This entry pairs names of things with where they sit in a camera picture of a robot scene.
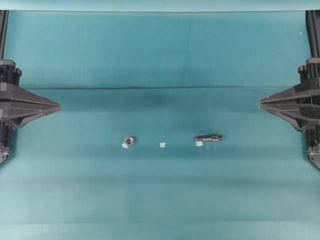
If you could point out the right white tape marker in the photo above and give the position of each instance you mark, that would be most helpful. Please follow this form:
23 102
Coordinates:
199 143

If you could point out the middle white tape marker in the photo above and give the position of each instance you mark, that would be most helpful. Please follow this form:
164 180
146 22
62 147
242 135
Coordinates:
162 144

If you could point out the white tape marker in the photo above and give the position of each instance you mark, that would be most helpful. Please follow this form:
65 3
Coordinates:
199 143
124 145
162 144

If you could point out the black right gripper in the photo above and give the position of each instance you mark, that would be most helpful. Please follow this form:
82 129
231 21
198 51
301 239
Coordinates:
284 104

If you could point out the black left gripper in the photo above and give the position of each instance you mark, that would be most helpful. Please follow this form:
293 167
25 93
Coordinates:
11 92

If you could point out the dark metal stepped shaft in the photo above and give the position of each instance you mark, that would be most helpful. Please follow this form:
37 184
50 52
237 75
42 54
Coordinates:
209 138

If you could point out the left white tape marker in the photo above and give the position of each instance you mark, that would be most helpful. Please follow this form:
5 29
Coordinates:
124 145

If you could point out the silver metal washer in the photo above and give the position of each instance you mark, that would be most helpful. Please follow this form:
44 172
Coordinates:
129 141

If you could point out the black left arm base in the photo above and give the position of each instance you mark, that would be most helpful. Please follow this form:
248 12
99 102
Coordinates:
4 16

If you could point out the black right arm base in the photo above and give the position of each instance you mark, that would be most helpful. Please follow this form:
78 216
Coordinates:
312 18

